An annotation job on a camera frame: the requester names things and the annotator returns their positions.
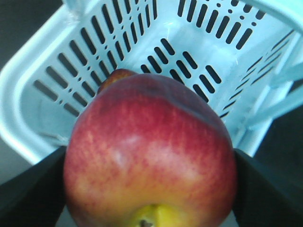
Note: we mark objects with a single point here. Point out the red apple bottom edge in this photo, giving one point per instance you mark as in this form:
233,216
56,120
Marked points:
149,152

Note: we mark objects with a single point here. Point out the light blue plastic basket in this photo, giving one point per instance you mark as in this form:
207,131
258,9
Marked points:
241,56

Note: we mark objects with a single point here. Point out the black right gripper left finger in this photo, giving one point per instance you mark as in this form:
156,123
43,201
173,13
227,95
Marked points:
34,198

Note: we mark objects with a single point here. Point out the dark red apple front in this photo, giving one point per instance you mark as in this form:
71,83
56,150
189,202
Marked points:
116,75

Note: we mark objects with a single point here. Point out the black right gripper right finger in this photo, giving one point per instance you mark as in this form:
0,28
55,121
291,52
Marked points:
263,198

